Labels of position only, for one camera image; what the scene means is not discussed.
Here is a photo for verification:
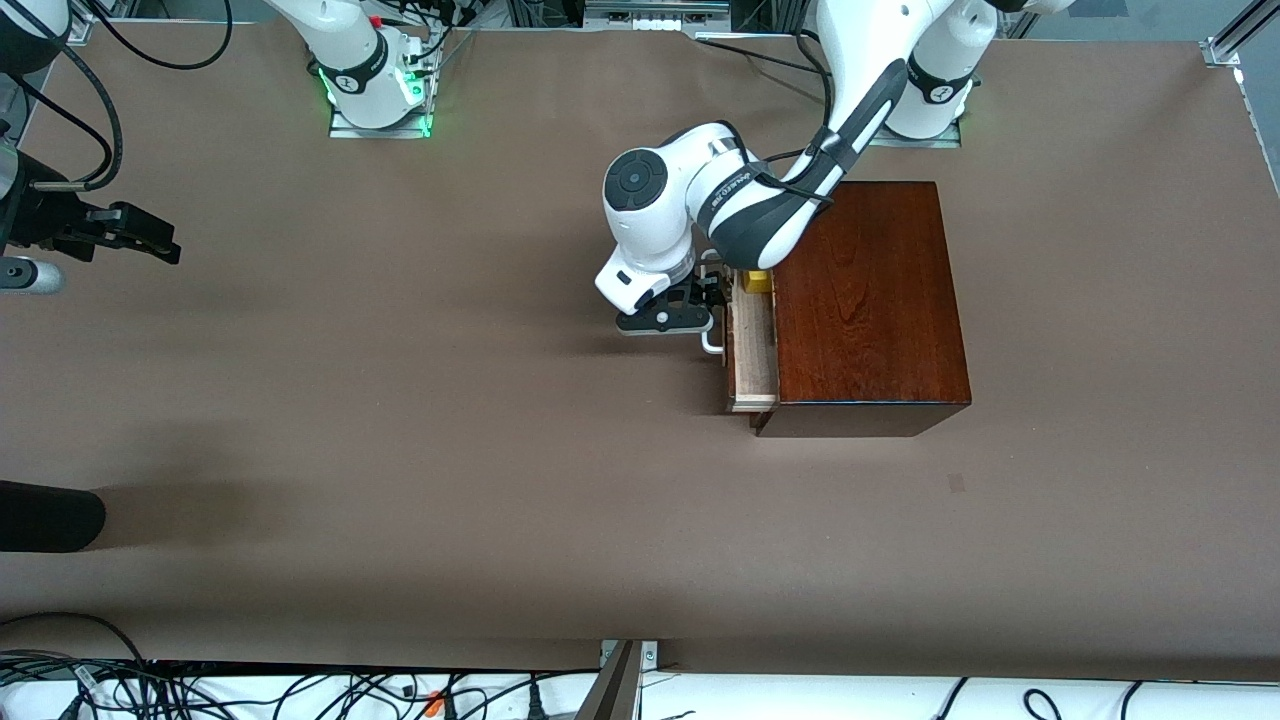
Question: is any wooden drawer with white handle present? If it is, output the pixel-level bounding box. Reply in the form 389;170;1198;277
700;262;781;414

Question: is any black looping cable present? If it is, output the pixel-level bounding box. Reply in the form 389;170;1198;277
80;0;234;72

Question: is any silver metal bracket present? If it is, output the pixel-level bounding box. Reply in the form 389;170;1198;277
600;640;660;674

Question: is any grey power strip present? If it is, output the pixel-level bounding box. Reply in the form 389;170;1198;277
583;0;732;32

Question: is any dark brown wooden cabinet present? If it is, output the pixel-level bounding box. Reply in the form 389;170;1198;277
752;180;974;439

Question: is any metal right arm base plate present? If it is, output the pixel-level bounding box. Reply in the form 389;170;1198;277
328;30;434;140

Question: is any dark diagonal beam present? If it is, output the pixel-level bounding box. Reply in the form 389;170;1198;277
575;640;643;720

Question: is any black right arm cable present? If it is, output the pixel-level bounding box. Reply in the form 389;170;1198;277
0;45;124;193

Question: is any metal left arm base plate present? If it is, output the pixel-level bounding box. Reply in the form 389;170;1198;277
868;118;963;150

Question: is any black cylinder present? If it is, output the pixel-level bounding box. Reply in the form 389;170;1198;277
0;480;107;554

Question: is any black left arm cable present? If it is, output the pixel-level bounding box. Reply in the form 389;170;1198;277
760;28;838;203

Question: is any black cable to arm base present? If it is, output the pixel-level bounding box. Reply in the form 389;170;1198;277
695;33;831;77

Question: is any black arched cable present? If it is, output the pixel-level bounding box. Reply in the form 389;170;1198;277
0;611;151;671

